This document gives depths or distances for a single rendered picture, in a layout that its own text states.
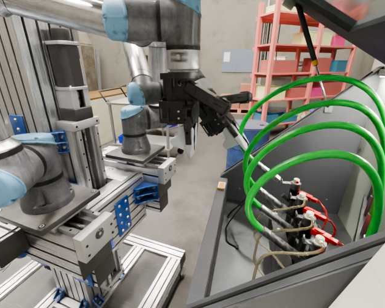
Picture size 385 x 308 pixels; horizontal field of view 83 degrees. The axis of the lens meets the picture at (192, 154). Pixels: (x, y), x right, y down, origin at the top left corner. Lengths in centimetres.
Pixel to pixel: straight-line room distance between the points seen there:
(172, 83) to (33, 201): 54
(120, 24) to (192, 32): 14
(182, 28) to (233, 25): 790
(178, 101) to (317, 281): 41
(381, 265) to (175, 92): 46
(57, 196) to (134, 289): 93
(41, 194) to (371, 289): 78
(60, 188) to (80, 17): 49
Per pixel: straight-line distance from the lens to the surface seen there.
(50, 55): 97
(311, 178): 108
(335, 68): 592
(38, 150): 73
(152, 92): 74
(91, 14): 64
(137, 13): 50
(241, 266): 83
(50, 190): 79
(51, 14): 68
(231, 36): 835
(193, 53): 49
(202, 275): 64
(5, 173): 63
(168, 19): 49
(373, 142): 53
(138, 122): 108
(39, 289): 178
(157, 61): 106
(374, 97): 69
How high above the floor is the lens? 146
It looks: 23 degrees down
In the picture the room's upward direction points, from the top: straight up
